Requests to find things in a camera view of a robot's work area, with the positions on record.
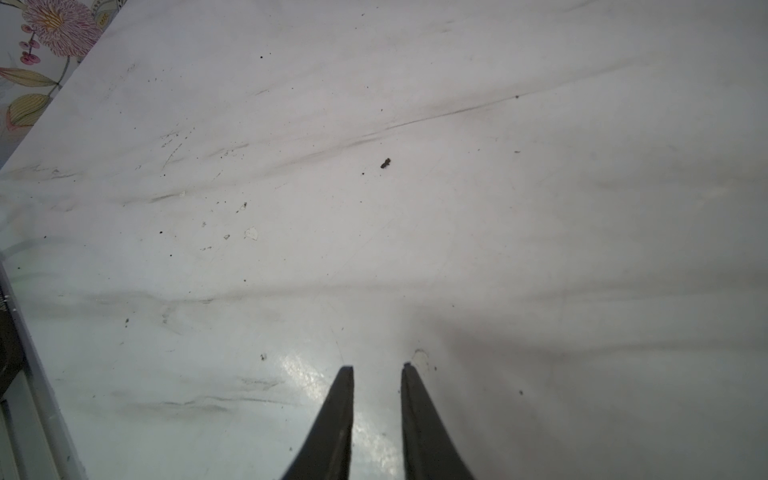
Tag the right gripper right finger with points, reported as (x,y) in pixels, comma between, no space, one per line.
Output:
(429,452)

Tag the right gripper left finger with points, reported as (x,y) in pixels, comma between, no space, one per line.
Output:
(327,449)

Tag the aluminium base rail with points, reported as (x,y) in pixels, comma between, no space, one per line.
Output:
(35,441)

